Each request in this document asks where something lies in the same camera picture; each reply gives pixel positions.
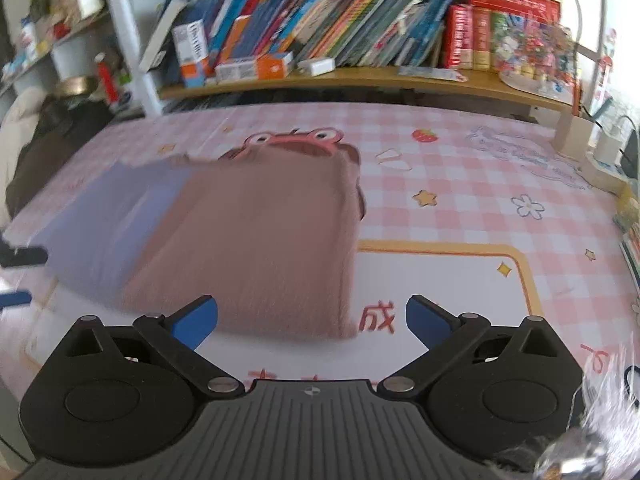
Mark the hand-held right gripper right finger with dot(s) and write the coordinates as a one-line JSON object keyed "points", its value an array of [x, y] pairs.
{"points": [[429, 324]]}

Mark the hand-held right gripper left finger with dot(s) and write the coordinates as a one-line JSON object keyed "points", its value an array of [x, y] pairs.
{"points": [[192, 321]]}

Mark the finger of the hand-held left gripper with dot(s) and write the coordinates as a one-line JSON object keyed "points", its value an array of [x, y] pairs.
{"points": [[25, 256], [14, 299]]}

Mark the purple and brown sweater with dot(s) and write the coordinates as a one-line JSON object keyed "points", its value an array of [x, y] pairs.
{"points": [[260, 240]]}

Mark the dark cloth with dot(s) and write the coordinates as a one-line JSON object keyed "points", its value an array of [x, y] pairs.
{"points": [[55, 150]]}

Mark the pink cartoon printed desk mat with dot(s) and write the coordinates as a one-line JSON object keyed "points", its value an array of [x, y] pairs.
{"points": [[475, 210]]}

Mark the white cloth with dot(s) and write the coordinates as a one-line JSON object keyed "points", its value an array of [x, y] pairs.
{"points": [[17, 120]]}

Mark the gold round tin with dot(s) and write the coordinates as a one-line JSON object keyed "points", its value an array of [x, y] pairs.
{"points": [[75, 86]]}

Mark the green lid cup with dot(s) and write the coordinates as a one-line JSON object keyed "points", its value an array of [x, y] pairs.
{"points": [[125, 95]]}

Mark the shiny crinkled plastic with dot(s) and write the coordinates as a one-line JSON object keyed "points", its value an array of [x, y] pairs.
{"points": [[610, 410]]}

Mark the pile of flat booklets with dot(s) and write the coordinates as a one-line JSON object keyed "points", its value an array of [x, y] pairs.
{"points": [[629, 240]]}

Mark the white power strip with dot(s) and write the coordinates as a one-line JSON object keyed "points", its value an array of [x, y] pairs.
{"points": [[602, 175]]}

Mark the beige pen holder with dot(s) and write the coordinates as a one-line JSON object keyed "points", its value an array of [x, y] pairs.
{"points": [[572, 137]]}

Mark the cluttered side shelf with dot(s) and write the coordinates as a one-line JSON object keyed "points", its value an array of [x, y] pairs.
{"points": [[55, 15]]}

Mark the wooden bookshelf board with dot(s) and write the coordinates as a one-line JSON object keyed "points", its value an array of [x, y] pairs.
{"points": [[360, 84]]}

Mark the blue pamphlet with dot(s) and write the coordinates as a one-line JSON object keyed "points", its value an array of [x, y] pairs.
{"points": [[432, 73]]}

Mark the white plug adapter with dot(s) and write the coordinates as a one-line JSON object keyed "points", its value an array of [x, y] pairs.
{"points": [[607, 147]]}

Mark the orange and white toothpaste box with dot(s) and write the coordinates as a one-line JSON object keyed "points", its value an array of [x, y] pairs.
{"points": [[255, 67]]}

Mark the white and orange upright box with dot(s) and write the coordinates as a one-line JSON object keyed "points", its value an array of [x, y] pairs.
{"points": [[192, 55]]}

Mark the black power adapter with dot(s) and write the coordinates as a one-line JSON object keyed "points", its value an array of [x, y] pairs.
{"points": [[631, 155]]}

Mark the white charger block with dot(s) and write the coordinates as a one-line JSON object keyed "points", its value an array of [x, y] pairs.
{"points": [[316, 66]]}

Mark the pastel flower figurine display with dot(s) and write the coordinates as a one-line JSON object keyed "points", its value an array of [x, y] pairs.
{"points": [[542, 55]]}

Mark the row of colourful books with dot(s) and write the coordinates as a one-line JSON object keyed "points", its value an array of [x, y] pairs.
{"points": [[350, 20]]}

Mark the white shelf frame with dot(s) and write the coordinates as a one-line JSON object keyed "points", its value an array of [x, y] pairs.
{"points": [[132, 50]]}

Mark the cartoon wall sticker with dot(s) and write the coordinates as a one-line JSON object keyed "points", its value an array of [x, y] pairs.
{"points": [[606, 62]]}

